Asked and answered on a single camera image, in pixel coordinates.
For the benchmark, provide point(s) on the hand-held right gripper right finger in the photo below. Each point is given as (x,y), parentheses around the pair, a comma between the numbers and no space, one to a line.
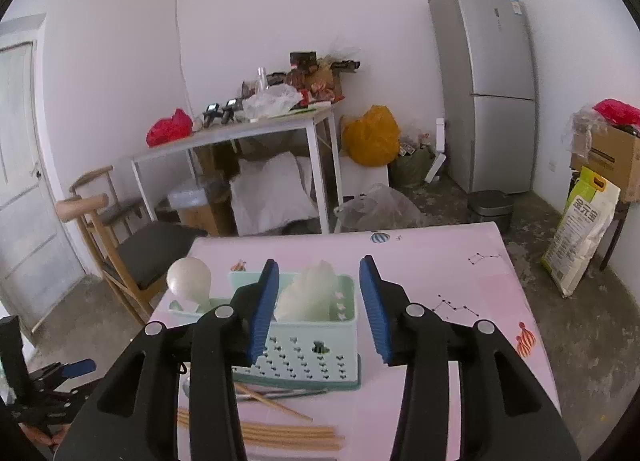
(370,311)

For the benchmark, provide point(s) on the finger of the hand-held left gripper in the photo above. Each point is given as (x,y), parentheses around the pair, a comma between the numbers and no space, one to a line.
(80,367)
(55,403)

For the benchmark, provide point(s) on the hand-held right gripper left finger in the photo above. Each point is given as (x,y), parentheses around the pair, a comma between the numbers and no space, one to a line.
(265,311)

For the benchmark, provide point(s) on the mint green utensil holder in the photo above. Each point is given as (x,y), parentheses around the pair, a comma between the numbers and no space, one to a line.
(310,341)

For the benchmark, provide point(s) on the white translucent rice paddle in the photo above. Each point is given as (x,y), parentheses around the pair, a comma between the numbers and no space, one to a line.
(305,291)

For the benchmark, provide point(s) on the white plastic ladle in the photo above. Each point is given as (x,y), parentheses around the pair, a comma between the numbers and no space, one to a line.
(189,278)

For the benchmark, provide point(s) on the pink printed tablecloth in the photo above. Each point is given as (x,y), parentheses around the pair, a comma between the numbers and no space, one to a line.
(450,266)

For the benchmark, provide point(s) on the clear plastic bag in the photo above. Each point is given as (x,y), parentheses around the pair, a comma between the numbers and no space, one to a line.
(385,208)

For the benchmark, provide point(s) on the clear plastic storage bin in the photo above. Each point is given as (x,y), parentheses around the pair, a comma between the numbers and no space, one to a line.
(197,201)

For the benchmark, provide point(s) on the wooden chair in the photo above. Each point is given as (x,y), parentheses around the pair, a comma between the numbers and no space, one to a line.
(150,251)

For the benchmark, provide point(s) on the white box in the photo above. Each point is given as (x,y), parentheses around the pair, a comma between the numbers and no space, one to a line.
(362,178)

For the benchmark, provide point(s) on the green bag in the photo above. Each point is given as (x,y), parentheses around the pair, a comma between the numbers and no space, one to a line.
(412,168)

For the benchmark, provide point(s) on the yellow plastic bag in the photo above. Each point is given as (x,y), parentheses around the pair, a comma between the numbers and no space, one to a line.
(372,136)

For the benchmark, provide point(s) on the white side table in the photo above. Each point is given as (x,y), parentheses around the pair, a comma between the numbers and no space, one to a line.
(260,128)

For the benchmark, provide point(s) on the white narrow carton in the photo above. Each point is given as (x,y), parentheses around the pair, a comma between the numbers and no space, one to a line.
(440,141)

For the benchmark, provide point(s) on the black handheld device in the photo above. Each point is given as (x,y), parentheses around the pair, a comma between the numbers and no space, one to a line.
(212,113)
(231,111)

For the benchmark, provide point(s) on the red plastic bag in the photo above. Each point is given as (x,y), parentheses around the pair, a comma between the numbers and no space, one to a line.
(170,128)

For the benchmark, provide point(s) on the white plastic bag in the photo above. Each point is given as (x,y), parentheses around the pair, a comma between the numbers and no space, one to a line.
(270,103)

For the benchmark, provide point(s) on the green and white sack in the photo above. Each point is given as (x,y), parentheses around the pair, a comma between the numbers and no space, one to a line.
(580,236)

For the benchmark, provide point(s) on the clear glass bottle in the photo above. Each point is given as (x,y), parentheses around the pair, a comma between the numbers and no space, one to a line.
(261,81)

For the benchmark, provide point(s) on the pile of snack packets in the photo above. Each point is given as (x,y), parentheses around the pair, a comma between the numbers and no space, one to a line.
(315,78)

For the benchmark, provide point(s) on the silver refrigerator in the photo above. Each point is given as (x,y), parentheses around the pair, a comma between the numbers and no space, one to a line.
(480,86)

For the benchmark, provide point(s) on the crumpled clear plastic wrap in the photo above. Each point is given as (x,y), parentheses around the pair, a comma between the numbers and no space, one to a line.
(580,128)

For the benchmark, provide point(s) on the cardboard box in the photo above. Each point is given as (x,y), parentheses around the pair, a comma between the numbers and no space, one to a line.
(610,161)

